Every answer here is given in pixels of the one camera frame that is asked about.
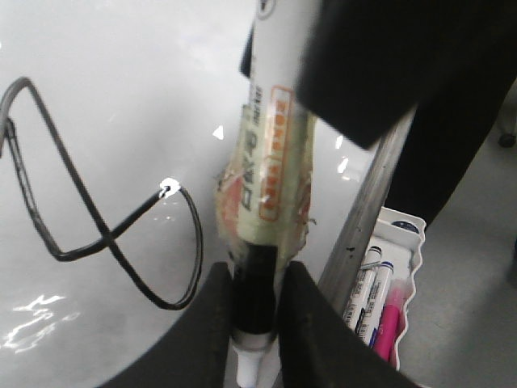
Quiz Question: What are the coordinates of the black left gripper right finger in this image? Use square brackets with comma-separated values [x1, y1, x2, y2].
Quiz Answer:
[277, 261, 417, 388]

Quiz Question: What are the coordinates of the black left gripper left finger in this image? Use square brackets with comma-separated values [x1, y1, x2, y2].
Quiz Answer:
[103, 262, 232, 387]

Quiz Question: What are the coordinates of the clear yellowed adhesive tape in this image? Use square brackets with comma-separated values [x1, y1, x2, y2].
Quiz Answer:
[218, 104, 316, 269]

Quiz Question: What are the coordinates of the orange round magnet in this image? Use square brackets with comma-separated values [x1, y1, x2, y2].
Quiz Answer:
[215, 170, 245, 261]

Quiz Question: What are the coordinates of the white black whiteboard marker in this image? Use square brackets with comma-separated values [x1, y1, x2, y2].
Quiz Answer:
[232, 1, 323, 387]

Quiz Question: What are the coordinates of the white glossy whiteboard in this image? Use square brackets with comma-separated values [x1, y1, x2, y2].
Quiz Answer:
[1, 1, 375, 387]

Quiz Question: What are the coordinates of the white marker blue cap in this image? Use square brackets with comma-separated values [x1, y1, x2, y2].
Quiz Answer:
[355, 261, 394, 348]

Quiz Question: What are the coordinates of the white marker black cap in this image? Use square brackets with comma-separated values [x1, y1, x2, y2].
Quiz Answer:
[343, 246, 382, 331]

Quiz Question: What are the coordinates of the pink highlighter pen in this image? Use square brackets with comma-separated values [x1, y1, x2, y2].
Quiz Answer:
[373, 279, 407, 361]

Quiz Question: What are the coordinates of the white plastic marker tray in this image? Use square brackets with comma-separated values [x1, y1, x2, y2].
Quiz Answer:
[363, 207, 426, 369]

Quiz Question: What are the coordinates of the grey aluminium whiteboard frame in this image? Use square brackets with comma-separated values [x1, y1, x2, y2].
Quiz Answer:
[318, 106, 417, 314]

